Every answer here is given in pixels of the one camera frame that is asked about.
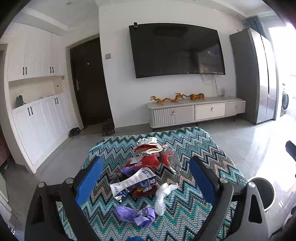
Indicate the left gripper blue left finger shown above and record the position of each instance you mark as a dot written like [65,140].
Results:
[43,220]

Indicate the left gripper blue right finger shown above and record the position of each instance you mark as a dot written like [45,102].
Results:
[249,220]

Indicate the clear bag with red handle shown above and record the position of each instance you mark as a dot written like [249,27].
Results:
[169,157]

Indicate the blue and white paper carton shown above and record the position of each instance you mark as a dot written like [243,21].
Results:
[143,179]

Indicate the red and cream paper bag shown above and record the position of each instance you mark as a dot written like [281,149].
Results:
[148,148]

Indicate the white printed plastic bag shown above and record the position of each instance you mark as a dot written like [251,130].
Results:
[148,141]

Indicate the white round trash bin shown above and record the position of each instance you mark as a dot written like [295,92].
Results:
[266,191]

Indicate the front-load washing machine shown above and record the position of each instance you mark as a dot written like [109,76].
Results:
[284,101]

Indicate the white router on console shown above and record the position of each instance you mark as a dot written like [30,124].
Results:
[223,92]

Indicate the small white plastic bag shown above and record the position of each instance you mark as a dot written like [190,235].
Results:
[163,191]

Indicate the grey double door refrigerator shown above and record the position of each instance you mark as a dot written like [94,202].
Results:
[255,70]

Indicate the dark shoes by cabinet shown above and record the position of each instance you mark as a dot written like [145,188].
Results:
[74,132]

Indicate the golden tiger figurine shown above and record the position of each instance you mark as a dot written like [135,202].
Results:
[197,96]

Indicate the purple plastic wrapper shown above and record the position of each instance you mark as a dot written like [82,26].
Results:
[142,218]

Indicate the white built-in shoe cabinet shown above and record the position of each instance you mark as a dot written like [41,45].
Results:
[33,65]

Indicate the red foil snack wrapper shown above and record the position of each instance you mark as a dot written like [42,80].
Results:
[135,163]

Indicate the dark boots by door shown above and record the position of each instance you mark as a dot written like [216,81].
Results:
[108,128]

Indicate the golden dragon figurine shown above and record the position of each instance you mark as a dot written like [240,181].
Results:
[161,101]

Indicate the white tv console cabinet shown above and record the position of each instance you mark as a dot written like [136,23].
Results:
[194,111]

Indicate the black handbag on shelf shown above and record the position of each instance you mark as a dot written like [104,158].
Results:
[19,101]

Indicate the dark brown entrance door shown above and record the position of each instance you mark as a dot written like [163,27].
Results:
[89,83]

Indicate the large black wall television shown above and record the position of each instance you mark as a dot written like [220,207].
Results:
[170,49]

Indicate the grey wall switch panel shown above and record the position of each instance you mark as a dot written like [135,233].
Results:
[108,56]

